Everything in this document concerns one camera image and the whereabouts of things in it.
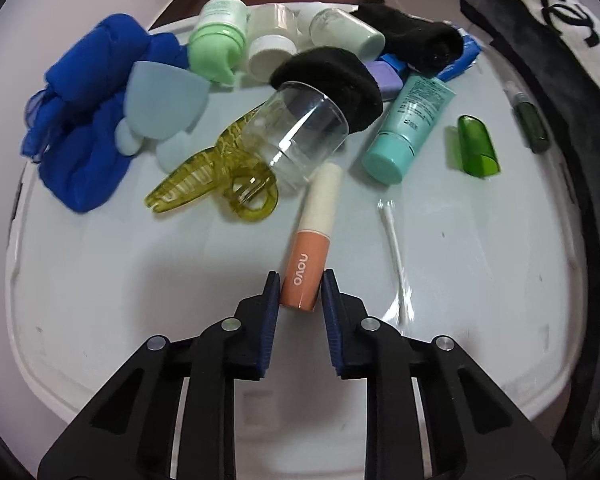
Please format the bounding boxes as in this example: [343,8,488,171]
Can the light blue cup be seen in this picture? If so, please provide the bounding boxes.
[114,60,212,173]

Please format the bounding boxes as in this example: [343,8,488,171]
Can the purple small case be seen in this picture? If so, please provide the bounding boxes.
[367,57,408,101]

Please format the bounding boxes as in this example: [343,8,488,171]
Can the white jar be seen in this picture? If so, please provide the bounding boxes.
[247,34,298,83]

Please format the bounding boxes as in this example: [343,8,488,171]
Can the blue packet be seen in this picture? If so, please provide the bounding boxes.
[380,32,482,83]

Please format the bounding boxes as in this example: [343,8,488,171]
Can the clear glass cup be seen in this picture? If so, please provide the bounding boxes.
[240,80,351,192]

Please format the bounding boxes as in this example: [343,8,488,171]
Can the clear plastic wrapper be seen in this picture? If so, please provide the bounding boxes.
[250,2,301,38]

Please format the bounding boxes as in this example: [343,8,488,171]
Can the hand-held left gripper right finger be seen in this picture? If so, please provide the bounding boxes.
[321,268,566,480]

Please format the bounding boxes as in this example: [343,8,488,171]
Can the black fuzzy sock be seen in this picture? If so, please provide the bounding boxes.
[269,47,385,133]

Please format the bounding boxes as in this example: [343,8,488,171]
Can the dark green spray bottle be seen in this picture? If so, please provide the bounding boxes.
[502,80,551,155]

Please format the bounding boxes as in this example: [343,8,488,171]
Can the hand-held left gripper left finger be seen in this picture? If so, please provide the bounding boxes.
[37,270,282,480]

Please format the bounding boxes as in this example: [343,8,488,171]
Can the green translucent cap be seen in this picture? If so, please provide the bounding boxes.
[457,115,502,178]

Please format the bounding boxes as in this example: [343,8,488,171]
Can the blue cloth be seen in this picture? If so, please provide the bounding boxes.
[20,12,191,215]

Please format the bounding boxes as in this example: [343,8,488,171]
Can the white plastic storage box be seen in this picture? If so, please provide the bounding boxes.
[2,2,588,480]

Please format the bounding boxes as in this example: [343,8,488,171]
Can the yellow hair claw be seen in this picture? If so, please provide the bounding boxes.
[144,112,280,223]

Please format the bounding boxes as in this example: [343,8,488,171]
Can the teal tube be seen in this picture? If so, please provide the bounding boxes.
[361,75,455,186]

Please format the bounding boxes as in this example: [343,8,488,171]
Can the white cotton swab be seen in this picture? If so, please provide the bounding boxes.
[377,200,412,326]

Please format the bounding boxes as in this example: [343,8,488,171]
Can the peach lip gloss tube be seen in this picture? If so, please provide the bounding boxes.
[278,162,342,312]

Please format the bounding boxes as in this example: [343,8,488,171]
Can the green bottle white label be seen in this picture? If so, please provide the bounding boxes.
[187,0,251,86]

